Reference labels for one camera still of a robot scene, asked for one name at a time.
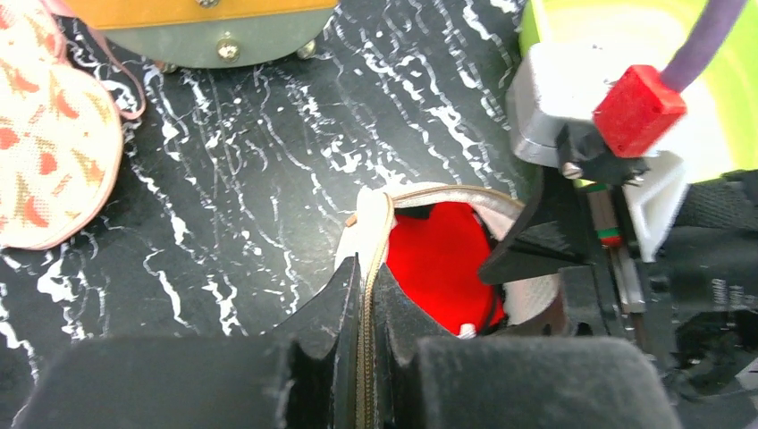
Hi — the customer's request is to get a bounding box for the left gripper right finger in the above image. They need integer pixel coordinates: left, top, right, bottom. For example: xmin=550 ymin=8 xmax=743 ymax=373
xmin=373 ymin=268 xmax=680 ymax=428

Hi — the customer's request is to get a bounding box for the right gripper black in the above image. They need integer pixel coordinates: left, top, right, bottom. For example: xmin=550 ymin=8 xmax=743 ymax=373
xmin=478 ymin=167 xmax=757 ymax=402

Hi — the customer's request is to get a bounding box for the round drawer cabinet orange yellow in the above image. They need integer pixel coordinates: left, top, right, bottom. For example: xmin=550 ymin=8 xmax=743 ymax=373
xmin=63 ymin=0 xmax=337 ymax=69

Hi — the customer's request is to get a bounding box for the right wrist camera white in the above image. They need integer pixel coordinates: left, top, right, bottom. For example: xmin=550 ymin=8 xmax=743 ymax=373
xmin=506 ymin=42 xmax=689 ymax=263

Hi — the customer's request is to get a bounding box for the red bra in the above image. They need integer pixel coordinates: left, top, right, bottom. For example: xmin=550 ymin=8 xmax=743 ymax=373
xmin=386 ymin=202 xmax=506 ymax=335

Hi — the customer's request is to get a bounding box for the peach patterned fabric pouch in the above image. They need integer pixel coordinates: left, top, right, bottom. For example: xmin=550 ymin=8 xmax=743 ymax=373
xmin=1 ymin=1 xmax=146 ymax=250

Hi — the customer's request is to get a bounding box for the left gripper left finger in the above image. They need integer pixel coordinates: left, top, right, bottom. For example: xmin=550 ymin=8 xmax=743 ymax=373
xmin=16 ymin=257 xmax=360 ymax=428

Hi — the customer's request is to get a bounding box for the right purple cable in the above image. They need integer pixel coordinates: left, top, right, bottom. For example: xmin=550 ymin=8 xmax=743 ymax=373
xmin=660 ymin=0 xmax=750 ymax=94

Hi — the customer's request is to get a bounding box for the white mesh laundry bag beige zipper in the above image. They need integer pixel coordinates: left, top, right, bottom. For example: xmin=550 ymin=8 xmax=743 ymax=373
xmin=335 ymin=182 xmax=568 ymax=428

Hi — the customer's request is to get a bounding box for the green plastic basin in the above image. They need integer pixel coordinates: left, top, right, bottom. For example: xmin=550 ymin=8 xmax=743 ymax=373
xmin=519 ymin=1 xmax=757 ymax=183

